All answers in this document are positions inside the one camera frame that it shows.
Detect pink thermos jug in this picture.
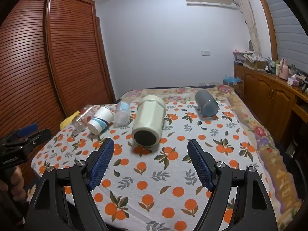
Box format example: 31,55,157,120
279,58,289,80

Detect cream ceramic cup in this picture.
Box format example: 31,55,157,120
131,95,167,148

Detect floral bed blanket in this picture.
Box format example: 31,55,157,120
115,85,304,231

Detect clear plastic bottle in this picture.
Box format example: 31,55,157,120
114,102,131,125

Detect white blue-striped paper cup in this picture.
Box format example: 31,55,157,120
87,106,114,134

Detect wooden sideboard cabinet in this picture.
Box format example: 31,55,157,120
233,63,308,145

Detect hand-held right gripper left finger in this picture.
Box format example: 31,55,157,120
23,138,115,231

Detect brown slatted wooden wardrobe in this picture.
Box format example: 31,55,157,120
0,0,116,193

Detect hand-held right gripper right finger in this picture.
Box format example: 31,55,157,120
187,139,280,231

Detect clear glass cup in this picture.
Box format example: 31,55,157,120
72,105,95,130

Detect cardboard box of clutter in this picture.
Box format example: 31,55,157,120
243,53,268,70

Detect person's left hand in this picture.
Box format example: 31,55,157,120
0,167,25,199

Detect blue plastic bag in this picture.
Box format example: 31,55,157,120
223,76,243,86

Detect grey cup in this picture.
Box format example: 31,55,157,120
194,90,219,116

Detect grey window blinds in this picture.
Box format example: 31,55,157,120
261,0,308,73

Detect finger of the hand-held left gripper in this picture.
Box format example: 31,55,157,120
2,123,39,142
23,128,52,150

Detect pale curtain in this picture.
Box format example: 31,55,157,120
232,0,261,56

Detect orange fruit print cloth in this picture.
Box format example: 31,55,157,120
31,102,272,231

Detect yellow plastic object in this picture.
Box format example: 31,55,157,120
60,111,80,130

